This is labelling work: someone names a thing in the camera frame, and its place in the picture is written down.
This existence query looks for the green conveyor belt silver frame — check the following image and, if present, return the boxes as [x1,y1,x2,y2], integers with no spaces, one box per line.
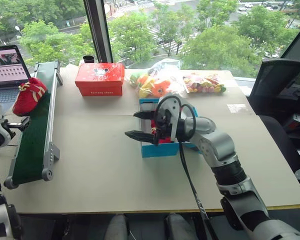
[3,59,65,190]

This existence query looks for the red cartoon print shoebox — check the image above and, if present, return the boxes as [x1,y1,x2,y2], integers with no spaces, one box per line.
[74,62,126,97]

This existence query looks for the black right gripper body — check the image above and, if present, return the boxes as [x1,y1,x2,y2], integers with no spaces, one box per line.
[152,107,173,146]

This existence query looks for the open laptop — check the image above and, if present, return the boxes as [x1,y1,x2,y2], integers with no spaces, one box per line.
[0,44,32,114]

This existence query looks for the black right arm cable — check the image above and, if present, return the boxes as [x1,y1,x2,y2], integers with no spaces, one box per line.
[153,96,221,240]

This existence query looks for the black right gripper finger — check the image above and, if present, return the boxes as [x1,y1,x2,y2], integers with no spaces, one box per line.
[133,111,157,120]
[124,129,156,144]

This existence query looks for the dark window frame post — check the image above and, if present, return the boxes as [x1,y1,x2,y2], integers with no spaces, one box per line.
[82,0,114,64]

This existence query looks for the plastic bag of colourful candies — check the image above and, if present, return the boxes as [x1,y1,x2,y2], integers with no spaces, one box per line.
[181,71,227,95]

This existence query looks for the plastic bag of plush toys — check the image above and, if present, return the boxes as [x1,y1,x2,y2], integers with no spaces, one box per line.
[124,58,189,99]

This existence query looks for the dark slanted window frame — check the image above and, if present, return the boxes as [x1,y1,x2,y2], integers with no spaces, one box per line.
[279,23,300,61]

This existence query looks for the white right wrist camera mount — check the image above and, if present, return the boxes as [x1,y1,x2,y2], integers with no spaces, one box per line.
[158,92,184,144]

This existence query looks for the black mesh office chair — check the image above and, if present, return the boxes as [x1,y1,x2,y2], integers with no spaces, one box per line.
[246,59,300,186]

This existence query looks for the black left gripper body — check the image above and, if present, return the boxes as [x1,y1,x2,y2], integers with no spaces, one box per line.
[0,118,19,140]

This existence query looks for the clear tape patch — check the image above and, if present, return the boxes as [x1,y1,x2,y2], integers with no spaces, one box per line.
[226,103,249,114]

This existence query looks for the red knitted shoe yellow stripes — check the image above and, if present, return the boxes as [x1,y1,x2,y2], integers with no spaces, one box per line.
[149,119,176,145]
[11,77,49,117]

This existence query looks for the blue shoebox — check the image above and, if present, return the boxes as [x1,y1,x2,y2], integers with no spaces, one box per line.
[139,97,200,159]

